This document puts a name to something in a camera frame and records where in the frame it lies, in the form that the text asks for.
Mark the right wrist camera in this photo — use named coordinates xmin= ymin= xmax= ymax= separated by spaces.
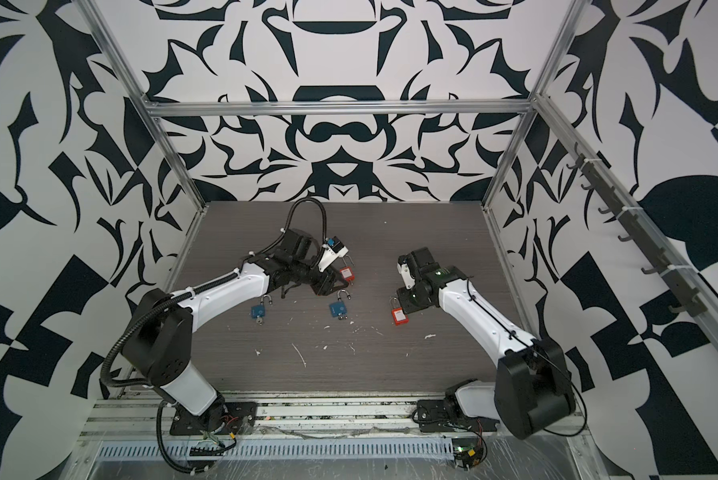
xmin=397 ymin=255 xmax=415 ymax=290

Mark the black hook rail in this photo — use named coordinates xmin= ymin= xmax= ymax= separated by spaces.
xmin=569 ymin=151 xmax=709 ymax=317

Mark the blue padlock left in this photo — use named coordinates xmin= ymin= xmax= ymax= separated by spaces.
xmin=250 ymin=294 xmax=273 ymax=325

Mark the blue padlock centre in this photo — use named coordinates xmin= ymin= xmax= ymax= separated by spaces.
xmin=329 ymin=289 xmax=351 ymax=320

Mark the black corrugated cable conduit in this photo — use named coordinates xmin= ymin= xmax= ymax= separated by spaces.
xmin=98 ymin=196 xmax=329 ymax=388

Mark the aluminium frame crossbar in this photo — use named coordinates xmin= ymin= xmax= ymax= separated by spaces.
xmin=145 ymin=99 xmax=531 ymax=118

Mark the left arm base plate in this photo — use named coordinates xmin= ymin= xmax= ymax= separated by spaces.
xmin=169 ymin=401 xmax=258 ymax=436

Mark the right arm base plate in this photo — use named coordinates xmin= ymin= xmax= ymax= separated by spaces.
xmin=410 ymin=399 xmax=499 ymax=433

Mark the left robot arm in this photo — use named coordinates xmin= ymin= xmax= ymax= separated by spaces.
xmin=112 ymin=229 xmax=349 ymax=418

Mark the blue padlock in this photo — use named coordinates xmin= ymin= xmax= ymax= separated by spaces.
xmin=329 ymin=289 xmax=351 ymax=320
xmin=250 ymin=294 xmax=273 ymax=325

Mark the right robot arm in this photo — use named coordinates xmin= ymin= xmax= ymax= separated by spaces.
xmin=396 ymin=248 xmax=577 ymax=439

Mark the red padlock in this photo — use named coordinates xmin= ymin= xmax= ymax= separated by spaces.
xmin=390 ymin=296 xmax=409 ymax=326
xmin=339 ymin=256 xmax=356 ymax=284

